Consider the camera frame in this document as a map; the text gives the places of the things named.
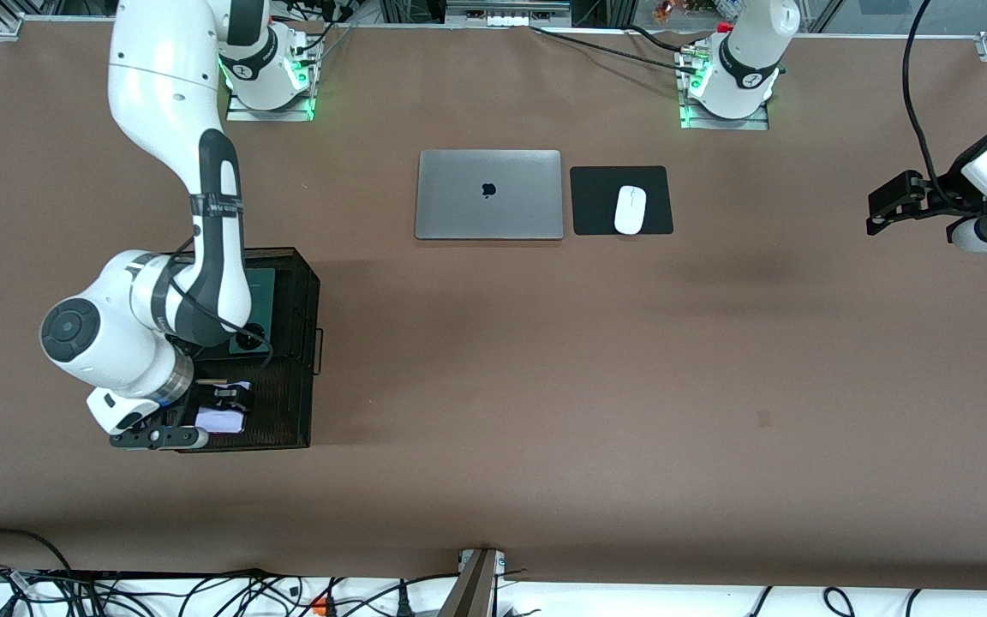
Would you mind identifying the lavender flip phone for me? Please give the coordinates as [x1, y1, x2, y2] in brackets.
[194, 379, 252, 433]

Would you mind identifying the green phone round camera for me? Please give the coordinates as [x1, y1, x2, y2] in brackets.
[228, 267, 277, 355]

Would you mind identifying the white computer mouse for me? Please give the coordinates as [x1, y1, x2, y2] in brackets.
[613, 184, 648, 236]

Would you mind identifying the black mouse pad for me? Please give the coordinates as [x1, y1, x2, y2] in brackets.
[570, 165, 674, 237]

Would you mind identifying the grey closed laptop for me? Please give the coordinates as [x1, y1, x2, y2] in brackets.
[415, 149, 565, 242]

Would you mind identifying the grey power strip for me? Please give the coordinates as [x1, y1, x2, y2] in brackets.
[446, 0, 572, 27]

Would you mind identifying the black wire mesh organizer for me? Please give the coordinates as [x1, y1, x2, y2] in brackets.
[170, 247, 324, 454]

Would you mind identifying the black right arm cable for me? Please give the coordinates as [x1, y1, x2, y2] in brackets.
[168, 238, 277, 371]

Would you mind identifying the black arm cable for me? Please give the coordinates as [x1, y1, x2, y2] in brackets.
[168, 238, 277, 371]
[902, 0, 976, 208]

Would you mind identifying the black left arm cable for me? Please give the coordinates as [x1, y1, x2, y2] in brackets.
[902, 0, 976, 208]

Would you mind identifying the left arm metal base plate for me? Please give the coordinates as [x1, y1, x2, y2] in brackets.
[679, 96, 771, 132]

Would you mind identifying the dark looped floor cable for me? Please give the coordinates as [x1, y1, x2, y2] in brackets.
[0, 528, 76, 577]

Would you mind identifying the short black table cable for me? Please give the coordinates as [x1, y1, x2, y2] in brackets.
[626, 27, 693, 52]

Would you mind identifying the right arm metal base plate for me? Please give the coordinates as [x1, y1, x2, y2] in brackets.
[225, 89, 317, 123]

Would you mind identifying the aluminium camera post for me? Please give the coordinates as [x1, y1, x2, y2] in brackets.
[438, 548, 507, 617]

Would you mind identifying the long black table cable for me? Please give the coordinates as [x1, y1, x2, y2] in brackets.
[530, 25, 693, 69]

